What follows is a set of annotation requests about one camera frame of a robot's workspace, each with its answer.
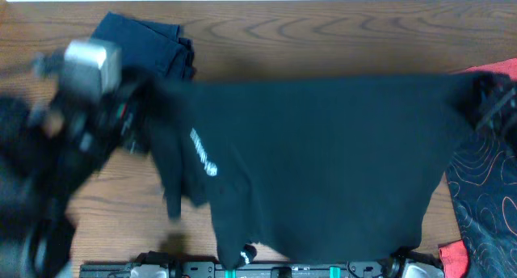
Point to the red cloth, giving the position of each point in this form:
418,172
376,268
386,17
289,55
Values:
454,256

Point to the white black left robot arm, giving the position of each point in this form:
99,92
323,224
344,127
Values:
47,154

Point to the black swirl patterned garment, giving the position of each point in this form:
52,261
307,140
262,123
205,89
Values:
482,181

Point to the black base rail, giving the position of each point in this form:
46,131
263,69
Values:
155,264

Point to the black t-shirt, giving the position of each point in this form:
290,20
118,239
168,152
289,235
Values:
321,170

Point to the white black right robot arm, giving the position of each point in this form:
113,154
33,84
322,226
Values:
497,111

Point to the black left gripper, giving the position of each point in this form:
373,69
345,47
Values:
131,115

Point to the folded navy blue shorts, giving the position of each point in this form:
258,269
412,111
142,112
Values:
157,47

